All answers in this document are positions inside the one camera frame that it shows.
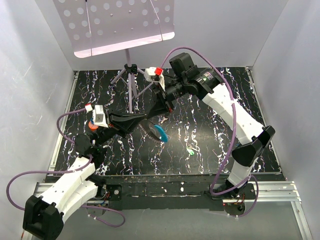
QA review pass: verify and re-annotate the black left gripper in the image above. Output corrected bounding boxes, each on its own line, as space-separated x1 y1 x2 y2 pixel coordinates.
93 109 145 148

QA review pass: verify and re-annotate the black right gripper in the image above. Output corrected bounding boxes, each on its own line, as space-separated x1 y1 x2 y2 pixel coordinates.
145 76 187 119

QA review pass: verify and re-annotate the key with green tag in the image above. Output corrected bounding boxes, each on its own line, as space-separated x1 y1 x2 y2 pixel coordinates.
186 142 198 156

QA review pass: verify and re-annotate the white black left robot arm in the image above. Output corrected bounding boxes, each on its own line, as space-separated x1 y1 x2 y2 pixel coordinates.
22 112 146 240

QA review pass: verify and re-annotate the colourful toy block car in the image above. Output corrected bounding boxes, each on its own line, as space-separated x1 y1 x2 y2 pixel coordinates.
88 119 99 132

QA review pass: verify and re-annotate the perforated music stand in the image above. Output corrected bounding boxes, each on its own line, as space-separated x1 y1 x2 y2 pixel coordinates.
52 0 176 113

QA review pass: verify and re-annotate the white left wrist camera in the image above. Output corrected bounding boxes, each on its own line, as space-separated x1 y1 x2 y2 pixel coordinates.
85 103 108 128

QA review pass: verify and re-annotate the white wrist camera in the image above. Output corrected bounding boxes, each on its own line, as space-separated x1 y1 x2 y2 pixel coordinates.
143 67 165 90
85 103 108 128

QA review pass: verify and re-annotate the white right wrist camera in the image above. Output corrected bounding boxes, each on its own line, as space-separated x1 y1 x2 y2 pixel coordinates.
143 67 165 90

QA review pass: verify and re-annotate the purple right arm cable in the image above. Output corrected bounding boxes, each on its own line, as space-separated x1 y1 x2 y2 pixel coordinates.
160 46 259 217

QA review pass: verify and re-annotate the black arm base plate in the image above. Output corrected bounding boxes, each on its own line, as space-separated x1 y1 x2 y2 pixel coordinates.
94 174 258 212

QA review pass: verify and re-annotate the aluminium frame rail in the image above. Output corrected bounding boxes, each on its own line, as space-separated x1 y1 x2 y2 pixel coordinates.
257 181 302 202

